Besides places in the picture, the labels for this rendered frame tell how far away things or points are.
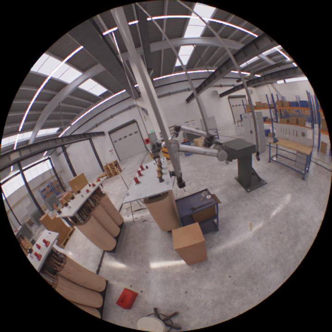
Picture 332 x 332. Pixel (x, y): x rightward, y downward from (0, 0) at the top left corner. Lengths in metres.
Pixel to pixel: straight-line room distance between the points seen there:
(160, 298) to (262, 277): 1.65
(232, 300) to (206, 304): 0.38
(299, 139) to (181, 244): 4.72
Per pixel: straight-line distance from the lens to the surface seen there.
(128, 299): 2.32
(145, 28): 5.77
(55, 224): 5.21
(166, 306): 2.23
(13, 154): 8.79
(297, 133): 4.79
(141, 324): 1.93
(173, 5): 9.50
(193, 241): 1.32
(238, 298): 2.17
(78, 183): 6.13
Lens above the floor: 2.10
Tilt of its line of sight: 19 degrees down
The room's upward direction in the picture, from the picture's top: 20 degrees counter-clockwise
